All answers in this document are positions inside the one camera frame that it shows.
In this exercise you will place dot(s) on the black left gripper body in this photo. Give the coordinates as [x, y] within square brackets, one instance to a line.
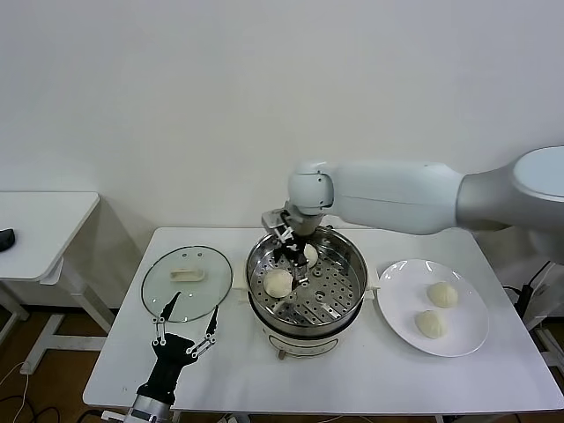
[172, 357]

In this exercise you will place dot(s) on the stainless steel steamer pot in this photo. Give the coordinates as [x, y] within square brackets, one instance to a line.
[339, 299]

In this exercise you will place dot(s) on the white steamed baozi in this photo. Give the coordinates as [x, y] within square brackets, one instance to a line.
[442, 294]
[312, 255]
[431, 325]
[277, 284]

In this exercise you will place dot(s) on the round glass pot lid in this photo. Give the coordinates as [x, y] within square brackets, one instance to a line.
[207, 286]

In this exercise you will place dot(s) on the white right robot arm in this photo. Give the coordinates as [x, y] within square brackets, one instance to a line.
[396, 194]

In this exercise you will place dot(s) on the white table frame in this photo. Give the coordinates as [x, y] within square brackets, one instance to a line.
[544, 304]

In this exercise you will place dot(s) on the small black device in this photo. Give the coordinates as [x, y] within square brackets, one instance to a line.
[6, 240]

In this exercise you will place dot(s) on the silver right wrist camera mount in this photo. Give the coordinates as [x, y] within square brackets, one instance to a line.
[275, 222]

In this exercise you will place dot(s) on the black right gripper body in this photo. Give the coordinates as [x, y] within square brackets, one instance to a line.
[299, 252]

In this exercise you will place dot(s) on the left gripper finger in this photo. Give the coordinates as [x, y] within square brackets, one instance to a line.
[171, 307]
[214, 324]

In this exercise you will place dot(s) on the white oval plate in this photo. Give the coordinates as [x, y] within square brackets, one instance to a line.
[396, 299]

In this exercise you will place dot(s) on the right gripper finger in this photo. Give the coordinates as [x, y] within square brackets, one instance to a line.
[287, 235]
[302, 273]

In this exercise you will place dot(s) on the white side table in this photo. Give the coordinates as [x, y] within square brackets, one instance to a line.
[39, 229]

